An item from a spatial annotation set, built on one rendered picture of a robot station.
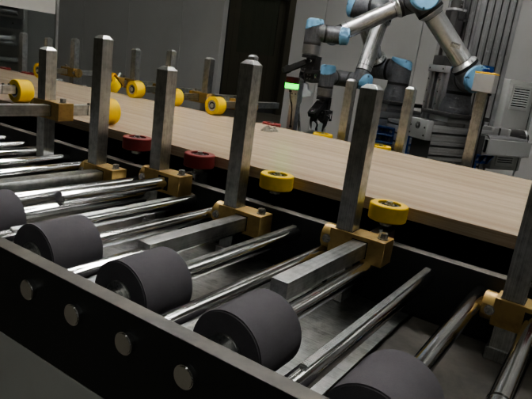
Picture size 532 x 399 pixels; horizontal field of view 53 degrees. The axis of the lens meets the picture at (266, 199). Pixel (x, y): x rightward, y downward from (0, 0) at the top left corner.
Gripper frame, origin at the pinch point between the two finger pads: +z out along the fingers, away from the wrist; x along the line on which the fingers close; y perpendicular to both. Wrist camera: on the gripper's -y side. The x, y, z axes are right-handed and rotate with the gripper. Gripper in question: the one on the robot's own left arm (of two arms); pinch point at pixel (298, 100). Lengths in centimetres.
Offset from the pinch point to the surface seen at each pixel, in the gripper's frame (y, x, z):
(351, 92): 23.9, -19.1, -7.3
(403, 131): 47, -27, 4
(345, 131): 24.3, -19.2, 8.4
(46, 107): -51, -110, 5
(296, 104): 1.0, -10.5, 1.5
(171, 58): -69, 15, -10
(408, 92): 46, -27, -10
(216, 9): -171, 362, -64
